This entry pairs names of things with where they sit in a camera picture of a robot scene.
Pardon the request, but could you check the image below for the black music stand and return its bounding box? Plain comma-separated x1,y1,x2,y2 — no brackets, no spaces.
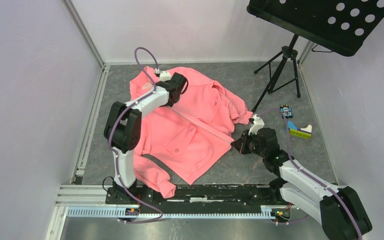
246,0,384,112

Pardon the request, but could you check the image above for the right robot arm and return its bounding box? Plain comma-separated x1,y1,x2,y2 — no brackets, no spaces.
231,127,373,240

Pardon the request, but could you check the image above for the blue yellow small object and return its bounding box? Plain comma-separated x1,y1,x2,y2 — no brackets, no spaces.
287,121,312,139

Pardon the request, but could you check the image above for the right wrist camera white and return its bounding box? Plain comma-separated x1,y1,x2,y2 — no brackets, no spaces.
248,114,265,135

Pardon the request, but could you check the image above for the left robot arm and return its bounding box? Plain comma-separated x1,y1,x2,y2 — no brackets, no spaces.
103,72,189,204

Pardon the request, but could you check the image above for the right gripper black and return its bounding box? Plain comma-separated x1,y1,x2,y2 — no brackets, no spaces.
231,129,267,158

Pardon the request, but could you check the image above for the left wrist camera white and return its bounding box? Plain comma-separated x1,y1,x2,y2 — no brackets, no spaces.
154,68,172,82

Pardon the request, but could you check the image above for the pink zip-up jacket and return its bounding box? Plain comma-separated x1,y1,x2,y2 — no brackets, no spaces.
134,67,253,199

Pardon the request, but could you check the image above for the white object behind arm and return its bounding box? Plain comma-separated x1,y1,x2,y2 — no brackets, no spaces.
300,124,313,133

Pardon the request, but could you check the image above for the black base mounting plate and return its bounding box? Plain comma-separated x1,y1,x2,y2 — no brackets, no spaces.
105,184,293,216

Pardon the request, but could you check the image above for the white slotted cable duct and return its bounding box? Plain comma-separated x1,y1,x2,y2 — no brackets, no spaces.
66,206,274,220

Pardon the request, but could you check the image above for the small black blue toy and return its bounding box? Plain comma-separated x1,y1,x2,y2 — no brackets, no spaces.
279,104,294,119

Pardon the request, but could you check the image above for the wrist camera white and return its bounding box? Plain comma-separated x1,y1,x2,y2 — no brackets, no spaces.
248,114,265,135
154,68,172,82

